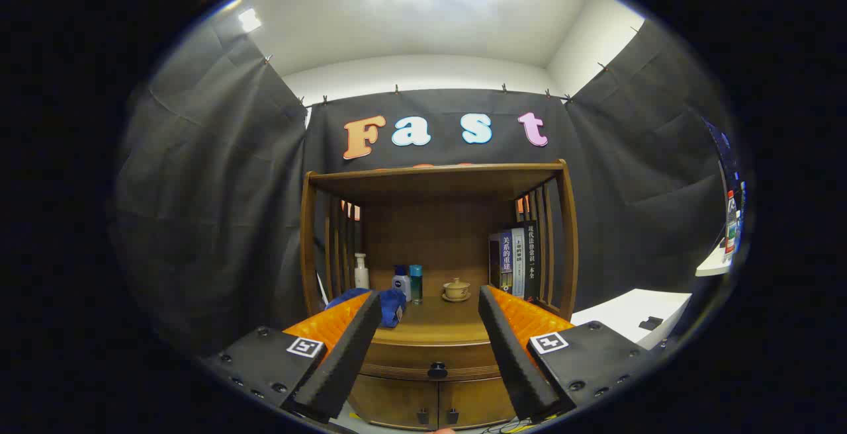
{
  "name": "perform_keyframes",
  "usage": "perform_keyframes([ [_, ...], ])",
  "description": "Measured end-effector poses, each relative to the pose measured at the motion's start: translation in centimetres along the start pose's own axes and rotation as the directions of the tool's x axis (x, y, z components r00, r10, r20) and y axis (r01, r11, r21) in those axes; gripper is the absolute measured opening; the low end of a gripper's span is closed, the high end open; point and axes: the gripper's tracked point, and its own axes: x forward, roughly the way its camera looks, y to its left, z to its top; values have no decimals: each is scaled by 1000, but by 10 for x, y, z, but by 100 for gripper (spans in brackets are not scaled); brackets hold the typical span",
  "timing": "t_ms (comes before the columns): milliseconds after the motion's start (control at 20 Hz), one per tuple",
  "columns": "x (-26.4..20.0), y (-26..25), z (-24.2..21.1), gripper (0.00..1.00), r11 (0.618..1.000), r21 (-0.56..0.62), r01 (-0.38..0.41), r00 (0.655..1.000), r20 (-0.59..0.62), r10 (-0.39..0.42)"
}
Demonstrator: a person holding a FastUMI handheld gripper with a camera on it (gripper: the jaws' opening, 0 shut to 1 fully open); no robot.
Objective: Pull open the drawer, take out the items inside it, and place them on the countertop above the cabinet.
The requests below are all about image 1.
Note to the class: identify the dark monitor screen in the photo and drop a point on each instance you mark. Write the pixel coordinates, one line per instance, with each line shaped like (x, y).
(724, 149)

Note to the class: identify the white spine book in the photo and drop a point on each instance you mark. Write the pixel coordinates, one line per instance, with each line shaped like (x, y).
(518, 262)

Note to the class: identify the beige lidded teacup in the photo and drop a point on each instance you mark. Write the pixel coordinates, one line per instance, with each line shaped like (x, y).
(456, 290)

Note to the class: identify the white pump bottle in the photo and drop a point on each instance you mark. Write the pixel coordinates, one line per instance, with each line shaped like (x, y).
(361, 278)

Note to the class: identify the teal clear bottle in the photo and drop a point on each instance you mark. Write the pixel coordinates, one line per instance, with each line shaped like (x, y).
(415, 285)

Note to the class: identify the blue towel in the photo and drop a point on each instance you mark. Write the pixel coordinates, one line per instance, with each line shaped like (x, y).
(392, 305)

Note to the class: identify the wooden countertop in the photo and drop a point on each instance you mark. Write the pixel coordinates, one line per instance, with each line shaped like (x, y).
(437, 325)

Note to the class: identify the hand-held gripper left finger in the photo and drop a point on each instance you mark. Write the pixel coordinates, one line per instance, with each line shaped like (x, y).
(351, 348)

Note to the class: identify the wooden cabinet door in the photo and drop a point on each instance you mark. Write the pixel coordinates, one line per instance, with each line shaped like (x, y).
(390, 401)
(476, 404)

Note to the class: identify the white side cabinet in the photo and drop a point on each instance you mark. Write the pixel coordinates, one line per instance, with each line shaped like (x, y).
(628, 308)

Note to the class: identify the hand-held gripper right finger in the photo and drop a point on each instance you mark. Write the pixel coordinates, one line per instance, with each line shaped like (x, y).
(513, 354)

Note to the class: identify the wooden drawer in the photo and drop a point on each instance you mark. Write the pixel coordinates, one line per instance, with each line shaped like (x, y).
(403, 361)

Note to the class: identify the wooden cabinet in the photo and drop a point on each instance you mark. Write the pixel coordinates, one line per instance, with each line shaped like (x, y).
(430, 235)

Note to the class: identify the blue spine book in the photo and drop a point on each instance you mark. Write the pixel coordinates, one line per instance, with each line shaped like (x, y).
(506, 255)

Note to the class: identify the white bottle blue cap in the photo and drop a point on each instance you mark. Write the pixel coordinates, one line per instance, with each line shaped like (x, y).
(401, 286)

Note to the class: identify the small ceiling light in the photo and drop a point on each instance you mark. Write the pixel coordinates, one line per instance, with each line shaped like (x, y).
(249, 20)

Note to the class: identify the black spine book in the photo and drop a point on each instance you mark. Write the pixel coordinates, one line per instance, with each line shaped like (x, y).
(531, 255)

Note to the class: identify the white shelf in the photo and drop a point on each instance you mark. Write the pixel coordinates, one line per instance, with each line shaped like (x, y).
(713, 265)

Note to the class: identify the black drawer knob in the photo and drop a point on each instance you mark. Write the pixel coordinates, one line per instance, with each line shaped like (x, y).
(437, 370)

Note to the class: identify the red label water bottle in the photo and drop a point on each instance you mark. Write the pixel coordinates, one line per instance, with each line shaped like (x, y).
(730, 229)

